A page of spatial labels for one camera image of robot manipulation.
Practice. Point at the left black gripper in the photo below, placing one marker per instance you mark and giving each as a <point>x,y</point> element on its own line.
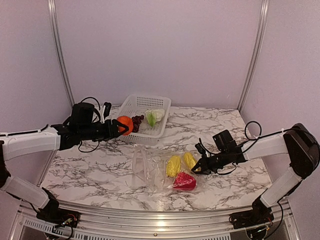
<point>113,128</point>

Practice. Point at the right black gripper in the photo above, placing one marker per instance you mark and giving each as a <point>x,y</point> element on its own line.
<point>206,168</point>

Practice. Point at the fake orange tomato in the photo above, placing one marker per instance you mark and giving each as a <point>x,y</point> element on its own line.
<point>127,121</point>

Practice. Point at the fake purple grapes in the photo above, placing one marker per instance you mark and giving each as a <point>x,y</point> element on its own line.
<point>137,120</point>

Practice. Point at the fake white cauliflower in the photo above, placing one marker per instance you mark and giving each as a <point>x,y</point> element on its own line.
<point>154,116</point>

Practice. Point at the clear zip top bag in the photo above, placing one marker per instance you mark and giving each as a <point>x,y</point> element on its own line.
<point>149,165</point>

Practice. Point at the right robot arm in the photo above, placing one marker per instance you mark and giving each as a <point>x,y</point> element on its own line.
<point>297,142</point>

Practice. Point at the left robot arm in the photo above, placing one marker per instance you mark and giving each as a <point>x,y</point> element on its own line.
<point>86,123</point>

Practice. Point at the fake red pepper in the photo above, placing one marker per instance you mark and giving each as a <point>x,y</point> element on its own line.
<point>184,181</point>

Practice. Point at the white plastic basket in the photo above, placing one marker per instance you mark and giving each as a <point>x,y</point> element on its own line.
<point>141,105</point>

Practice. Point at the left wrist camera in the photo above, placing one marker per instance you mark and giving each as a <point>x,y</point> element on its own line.
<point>105,111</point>

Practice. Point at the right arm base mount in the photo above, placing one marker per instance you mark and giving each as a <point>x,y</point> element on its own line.
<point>252,217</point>

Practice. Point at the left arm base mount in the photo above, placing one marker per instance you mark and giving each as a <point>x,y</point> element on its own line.
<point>54,214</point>

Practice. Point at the aluminium front rail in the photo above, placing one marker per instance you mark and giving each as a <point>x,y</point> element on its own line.
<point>99,223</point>

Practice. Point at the left aluminium frame post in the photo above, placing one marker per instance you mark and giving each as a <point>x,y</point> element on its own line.
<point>61,61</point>

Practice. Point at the aluminium frame post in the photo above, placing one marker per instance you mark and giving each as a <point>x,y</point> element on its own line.
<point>61,61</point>
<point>257,47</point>

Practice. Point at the right aluminium frame post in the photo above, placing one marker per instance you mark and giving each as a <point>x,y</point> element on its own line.
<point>257,47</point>

